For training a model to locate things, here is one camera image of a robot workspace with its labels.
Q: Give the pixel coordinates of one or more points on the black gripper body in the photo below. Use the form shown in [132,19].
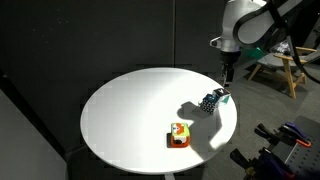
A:
[230,59]

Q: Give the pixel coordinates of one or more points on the white table base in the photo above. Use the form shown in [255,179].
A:
[169,176]

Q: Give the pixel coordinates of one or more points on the crumpled plastic bag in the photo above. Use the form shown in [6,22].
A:
[283,48]

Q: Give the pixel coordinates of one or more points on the blue checkered toy block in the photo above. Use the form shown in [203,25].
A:
[209,103]

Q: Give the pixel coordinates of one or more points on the letter A toy block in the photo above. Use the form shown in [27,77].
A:
[222,95]

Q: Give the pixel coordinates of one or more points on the wooden armchair grey cushion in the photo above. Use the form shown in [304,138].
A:
[290,65]

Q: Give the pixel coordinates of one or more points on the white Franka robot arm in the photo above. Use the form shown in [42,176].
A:
[253,23]

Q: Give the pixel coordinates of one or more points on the orange green toy block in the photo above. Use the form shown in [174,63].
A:
[180,136]

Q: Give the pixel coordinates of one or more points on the black perforated mounting board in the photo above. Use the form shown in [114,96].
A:
[305,156]

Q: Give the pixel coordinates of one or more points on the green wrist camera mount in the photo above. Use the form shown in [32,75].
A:
[254,53]

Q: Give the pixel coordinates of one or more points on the purple orange spring clamp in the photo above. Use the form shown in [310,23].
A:
[266,163]
[293,131]

